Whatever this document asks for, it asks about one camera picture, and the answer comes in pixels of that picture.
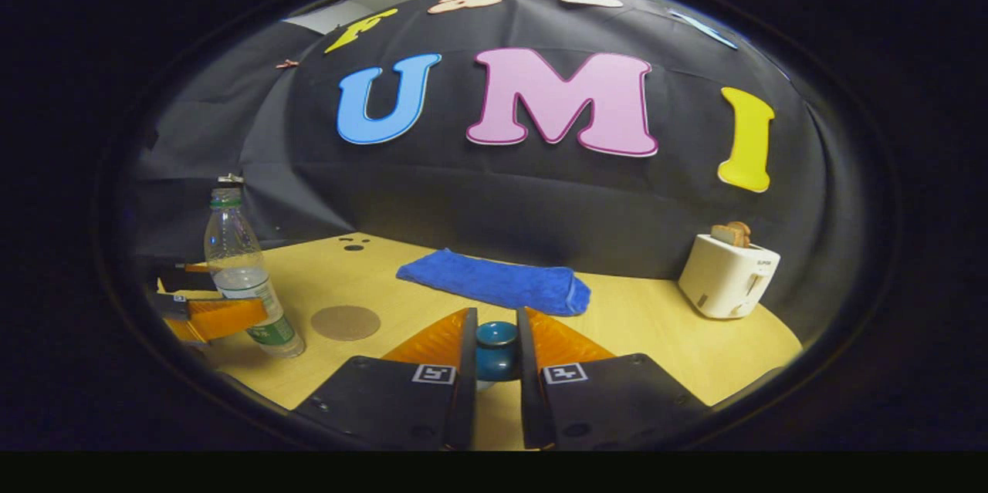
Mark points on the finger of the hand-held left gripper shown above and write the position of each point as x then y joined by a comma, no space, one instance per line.
185,281
224,317

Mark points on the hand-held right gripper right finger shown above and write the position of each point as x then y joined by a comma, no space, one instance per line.
529,408

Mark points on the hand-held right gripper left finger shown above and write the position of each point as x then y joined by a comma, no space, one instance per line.
467,400

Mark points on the clear plastic water bottle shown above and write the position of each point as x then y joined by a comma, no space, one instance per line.
231,246

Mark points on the round brown coaster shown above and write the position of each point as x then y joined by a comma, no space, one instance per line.
345,322

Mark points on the small white cloth clip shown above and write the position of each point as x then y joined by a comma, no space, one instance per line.
230,178

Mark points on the blue towel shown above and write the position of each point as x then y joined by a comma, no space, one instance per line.
494,281

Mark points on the black backdrop cloth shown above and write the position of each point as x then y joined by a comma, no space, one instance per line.
463,192

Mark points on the white toaster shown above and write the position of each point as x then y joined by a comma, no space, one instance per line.
725,281

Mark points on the toasted bread slice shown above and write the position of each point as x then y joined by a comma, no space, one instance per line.
742,231
722,234

